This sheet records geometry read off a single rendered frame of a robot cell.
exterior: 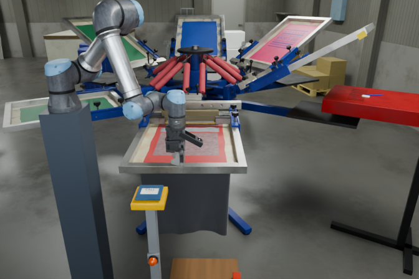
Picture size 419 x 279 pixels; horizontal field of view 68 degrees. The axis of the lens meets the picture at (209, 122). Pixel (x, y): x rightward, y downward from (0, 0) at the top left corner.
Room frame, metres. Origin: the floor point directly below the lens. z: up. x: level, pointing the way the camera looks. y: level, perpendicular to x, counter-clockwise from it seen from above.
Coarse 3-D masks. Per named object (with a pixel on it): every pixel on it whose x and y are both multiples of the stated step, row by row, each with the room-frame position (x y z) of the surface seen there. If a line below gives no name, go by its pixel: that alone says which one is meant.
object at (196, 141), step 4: (184, 132) 1.27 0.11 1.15; (188, 132) 1.29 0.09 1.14; (180, 136) 1.25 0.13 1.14; (184, 136) 1.26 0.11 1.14; (188, 136) 1.26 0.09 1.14; (192, 136) 1.27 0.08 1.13; (196, 136) 1.30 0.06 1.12; (188, 140) 1.26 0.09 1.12; (192, 140) 1.26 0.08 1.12; (196, 140) 1.26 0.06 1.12; (200, 140) 1.27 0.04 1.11; (196, 144) 1.26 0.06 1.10; (200, 144) 1.26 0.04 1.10
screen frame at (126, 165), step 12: (144, 132) 1.66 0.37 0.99; (132, 144) 1.49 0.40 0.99; (240, 144) 1.49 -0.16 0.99; (132, 156) 1.37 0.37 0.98; (240, 156) 1.35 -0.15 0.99; (120, 168) 1.26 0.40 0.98; (132, 168) 1.26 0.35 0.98; (144, 168) 1.26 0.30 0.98; (156, 168) 1.26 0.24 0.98; (168, 168) 1.26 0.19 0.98; (180, 168) 1.26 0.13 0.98; (192, 168) 1.26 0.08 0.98; (204, 168) 1.26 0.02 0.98; (216, 168) 1.26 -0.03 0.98; (228, 168) 1.26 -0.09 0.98; (240, 168) 1.26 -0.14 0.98
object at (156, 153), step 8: (160, 128) 1.80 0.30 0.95; (160, 136) 1.67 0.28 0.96; (152, 144) 1.56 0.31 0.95; (160, 144) 1.56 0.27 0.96; (152, 152) 1.47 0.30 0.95; (160, 152) 1.47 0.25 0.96; (144, 160) 1.38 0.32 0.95; (152, 160) 1.38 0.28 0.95; (160, 160) 1.38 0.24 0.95; (168, 160) 1.38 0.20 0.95
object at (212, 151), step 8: (200, 136) 1.68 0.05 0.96; (208, 136) 1.68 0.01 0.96; (216, 136) 1.68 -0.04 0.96; (192, 144) 1.56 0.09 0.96; (208, 144) 1.56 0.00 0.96; (216, 144) 1.56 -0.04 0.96; (224, 144) 1.56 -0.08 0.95; (192, 152) 1.47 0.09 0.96; (200, 152) 1.47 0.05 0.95; (208, 152) 1.47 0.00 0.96; (216, 152) 1.47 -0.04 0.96; (224, 152) 1.47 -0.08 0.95; (192, 160) 1.38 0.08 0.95; (200, 160) 1.38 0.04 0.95; (208, 160) 1.38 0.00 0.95; (216, 160) 1.38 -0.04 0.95; (224, 160) 1.38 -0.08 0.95
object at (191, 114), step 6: (162, 114) 1.84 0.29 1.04; (186, 114) 1.84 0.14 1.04; (192, 114) 1.84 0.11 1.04; (198, 114) 1.84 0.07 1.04; (204, 114) 1.84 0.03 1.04; (210, 114) 1.84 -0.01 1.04; (216, 114) 1.84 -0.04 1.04; (186, 120) 1.84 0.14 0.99; (192, 120) 1.84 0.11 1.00; (198, 120) 1.84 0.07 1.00; (204, 120) 1.84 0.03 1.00; (210, 120) 1.84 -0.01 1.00
